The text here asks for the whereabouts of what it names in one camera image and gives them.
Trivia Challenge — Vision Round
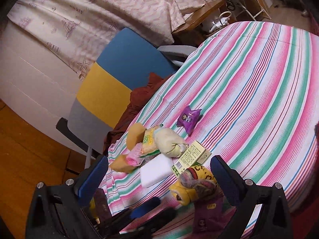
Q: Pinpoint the pale yellow carton box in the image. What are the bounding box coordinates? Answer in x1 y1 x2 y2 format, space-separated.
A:
171 141 211 177

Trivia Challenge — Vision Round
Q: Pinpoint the pink rolled item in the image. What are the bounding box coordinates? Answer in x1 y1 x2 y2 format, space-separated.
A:
126 142 143 167

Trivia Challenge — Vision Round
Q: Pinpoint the yellow cracker packet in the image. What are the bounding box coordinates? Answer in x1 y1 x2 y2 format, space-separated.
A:
140 124 163 158

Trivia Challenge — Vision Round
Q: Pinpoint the yellow plush toy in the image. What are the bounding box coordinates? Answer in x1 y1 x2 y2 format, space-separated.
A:
110 122 146 173

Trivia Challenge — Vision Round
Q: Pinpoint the white foam block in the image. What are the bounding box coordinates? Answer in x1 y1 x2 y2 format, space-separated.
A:
140 154 173 188

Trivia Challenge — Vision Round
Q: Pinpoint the dark red jacket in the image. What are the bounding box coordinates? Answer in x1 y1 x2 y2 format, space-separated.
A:
103 72 172 156

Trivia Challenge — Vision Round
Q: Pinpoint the pink patterned bed sheet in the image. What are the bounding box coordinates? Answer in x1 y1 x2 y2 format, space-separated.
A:
8 0 215 79

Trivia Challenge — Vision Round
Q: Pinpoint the wooden side table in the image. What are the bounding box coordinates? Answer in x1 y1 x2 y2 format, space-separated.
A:
172 0 226 37

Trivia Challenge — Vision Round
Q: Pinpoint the cream rolled cloth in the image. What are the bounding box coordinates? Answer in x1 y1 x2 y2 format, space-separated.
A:
154 127 189 158

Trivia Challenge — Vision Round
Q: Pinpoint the grey yellow blue chair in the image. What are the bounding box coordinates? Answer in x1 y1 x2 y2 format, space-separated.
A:
56 28 195 158

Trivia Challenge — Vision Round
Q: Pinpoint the purple snack packet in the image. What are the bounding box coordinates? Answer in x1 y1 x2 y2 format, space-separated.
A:
176 105 202 136

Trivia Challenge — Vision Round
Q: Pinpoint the striped pink green tablecloth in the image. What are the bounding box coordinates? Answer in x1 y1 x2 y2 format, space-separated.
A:
99 21 319 239

